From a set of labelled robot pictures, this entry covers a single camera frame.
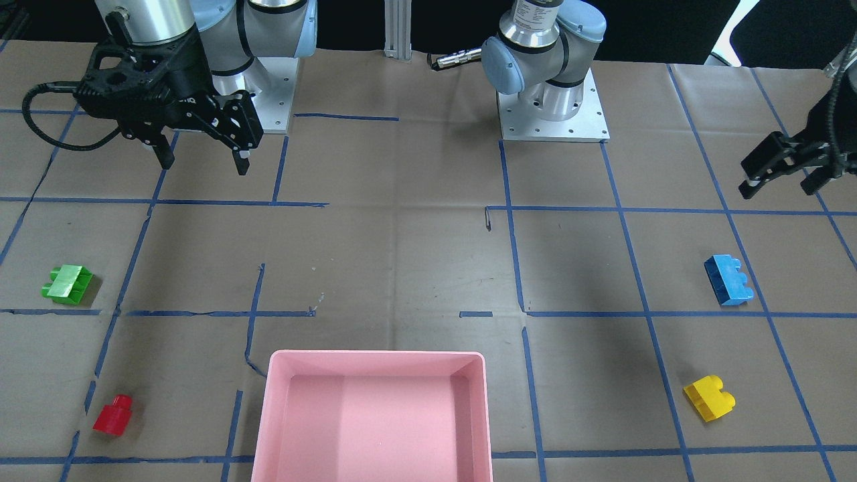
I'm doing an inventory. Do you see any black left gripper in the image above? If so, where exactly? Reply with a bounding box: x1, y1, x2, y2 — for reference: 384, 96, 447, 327
738, 64, 856, 200

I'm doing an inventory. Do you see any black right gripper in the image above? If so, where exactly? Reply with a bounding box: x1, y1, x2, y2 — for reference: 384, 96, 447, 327
74, 25, 263, 176

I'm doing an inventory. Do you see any blue toy block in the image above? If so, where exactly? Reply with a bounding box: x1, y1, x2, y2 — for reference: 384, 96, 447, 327
703, 254, 755, 306

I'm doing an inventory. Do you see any green toy block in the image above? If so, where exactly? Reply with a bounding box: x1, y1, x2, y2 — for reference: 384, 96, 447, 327
41, 264, 94, 306

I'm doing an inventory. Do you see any yellow toy block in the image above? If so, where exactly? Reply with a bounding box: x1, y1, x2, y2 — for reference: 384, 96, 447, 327
683, 375, 736, 423

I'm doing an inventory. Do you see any red toy block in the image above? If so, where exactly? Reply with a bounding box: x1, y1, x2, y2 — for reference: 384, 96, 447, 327
92, 394, 133, 437

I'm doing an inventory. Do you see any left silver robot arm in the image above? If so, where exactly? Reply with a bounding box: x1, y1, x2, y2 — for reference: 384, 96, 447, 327
428, 1, 855, 200

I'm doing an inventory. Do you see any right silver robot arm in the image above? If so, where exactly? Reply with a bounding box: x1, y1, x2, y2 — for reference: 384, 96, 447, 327
73, 1, 318, 176

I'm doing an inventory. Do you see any pink plastic box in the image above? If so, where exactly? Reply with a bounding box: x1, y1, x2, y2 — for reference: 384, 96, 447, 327
251, 350, 493, 481

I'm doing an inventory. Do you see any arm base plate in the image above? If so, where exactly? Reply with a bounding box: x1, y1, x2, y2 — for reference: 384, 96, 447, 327
208, 57, 300, 134
497, 70, 611, 143

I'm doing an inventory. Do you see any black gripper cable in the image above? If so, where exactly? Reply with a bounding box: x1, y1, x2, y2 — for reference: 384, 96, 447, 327
21, 82, 125, 152

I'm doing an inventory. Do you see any aluminium frame post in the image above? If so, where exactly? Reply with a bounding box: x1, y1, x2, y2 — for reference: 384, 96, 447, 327
383, 0, 412, 63

